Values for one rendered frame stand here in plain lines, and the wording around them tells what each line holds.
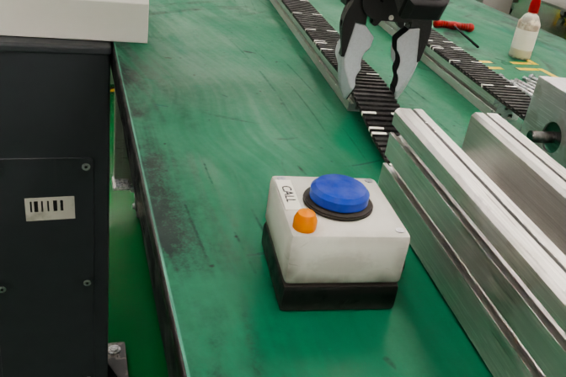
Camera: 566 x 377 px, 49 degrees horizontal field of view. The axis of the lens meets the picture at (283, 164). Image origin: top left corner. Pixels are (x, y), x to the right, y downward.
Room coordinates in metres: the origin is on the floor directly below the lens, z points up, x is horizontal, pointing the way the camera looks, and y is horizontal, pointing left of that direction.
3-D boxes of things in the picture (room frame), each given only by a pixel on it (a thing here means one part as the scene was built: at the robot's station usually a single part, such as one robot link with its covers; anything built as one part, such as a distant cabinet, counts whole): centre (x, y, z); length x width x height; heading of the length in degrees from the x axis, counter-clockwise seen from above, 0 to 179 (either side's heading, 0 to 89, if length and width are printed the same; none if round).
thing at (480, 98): (1.22, -0.15, 0.79); 0.96 x 0.04 x 0.03; 14
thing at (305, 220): (0.33, -0.02, 0.85); 0.02 x 0.02 x 0.01
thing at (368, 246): (0.37, -0.05, 0.81); 0.10 x 0.08 x 0.06; 104
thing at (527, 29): (1.10, -0.38, 0.84); 0.04 x 0.04 x 0.12
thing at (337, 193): (0.37, -0.04, 0.84); 0.04 x 0.04 x 0.02
